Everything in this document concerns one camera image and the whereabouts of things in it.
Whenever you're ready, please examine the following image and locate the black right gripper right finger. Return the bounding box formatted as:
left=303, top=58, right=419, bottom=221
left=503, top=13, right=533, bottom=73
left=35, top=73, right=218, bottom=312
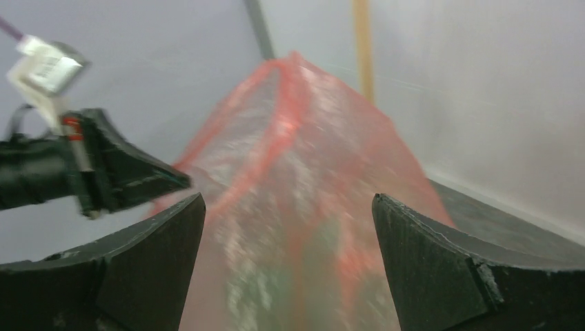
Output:
left=372, top=194, right=584, bottom=330

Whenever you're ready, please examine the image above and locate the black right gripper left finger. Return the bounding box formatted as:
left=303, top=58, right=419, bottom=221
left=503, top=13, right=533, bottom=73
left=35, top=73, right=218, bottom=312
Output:
left=1, top=194, right=206, bottom=330

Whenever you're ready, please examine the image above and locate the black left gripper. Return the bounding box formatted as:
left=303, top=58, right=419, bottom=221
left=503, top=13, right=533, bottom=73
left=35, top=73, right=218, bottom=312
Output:
left=61, top=108, right=191, bottom=219

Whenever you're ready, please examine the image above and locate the red plastic trash bag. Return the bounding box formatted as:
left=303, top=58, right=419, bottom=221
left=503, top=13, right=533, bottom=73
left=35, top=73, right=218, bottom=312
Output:
left=177, top=52, right=450, bottom=330

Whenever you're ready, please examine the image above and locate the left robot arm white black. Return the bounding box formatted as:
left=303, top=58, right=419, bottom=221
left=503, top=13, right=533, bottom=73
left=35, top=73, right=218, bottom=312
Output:
left=1, top=104, right=191, bottom=219

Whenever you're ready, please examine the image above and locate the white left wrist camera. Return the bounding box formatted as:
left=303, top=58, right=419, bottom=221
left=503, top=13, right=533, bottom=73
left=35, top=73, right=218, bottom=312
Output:
left=7, top=34, right=90, bottom=136

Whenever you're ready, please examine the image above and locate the left aluminium corner post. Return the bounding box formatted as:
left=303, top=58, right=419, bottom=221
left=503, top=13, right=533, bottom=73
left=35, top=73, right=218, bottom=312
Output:
left=244, top=0, right=276, bottom=60

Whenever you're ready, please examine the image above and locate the wooden rack frame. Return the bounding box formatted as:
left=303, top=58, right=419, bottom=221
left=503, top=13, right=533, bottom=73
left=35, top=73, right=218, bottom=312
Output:
left=352, top=0, right=375, bottom=103

